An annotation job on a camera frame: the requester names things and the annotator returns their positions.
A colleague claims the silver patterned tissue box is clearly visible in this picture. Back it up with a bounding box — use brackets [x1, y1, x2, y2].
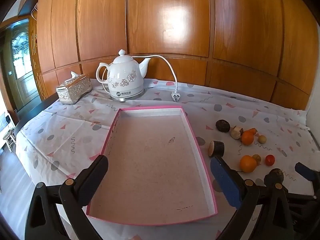
[56, 74, 92, 105]

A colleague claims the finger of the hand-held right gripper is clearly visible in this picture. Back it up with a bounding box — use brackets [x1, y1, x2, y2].
[294, 162, 320, 183]

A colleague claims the dark brown water chestnut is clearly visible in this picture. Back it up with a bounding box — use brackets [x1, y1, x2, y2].
[264, 168, 285, 184]
[215, 119, 231, 132]

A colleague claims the small wooden stool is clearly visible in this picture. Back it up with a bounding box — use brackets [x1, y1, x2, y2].
[2, 127, 17, 153]

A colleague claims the white floral ceramic kettle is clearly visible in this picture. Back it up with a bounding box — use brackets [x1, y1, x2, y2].
[96, 49, 152, 103]

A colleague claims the wooden door with glass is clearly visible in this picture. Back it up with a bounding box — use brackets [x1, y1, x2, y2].
[0, 17, 42, 110]

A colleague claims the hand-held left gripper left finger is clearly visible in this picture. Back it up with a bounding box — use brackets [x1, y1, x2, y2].
[24, 155, 109, 240]

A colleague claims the white power cord with plug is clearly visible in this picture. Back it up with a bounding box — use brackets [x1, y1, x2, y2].
[129, 54, 181, 103]

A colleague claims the orange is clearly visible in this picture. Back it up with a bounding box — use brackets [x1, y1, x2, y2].
[241, 129, 255, 146]
[239, 155, 257, 173]

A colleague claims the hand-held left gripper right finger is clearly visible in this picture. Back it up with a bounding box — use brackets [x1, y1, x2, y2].
[210, 156, 294, 240]

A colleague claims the pink shallow cardboard tray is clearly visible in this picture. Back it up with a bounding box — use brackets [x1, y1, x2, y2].
[86, 106, 217, 227]

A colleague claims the white patterned tablecloth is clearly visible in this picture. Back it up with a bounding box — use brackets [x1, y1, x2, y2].
[15, 79, 320, 240]

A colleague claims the white tissue paper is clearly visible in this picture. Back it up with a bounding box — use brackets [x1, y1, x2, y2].
[65, 71, 79, 82]

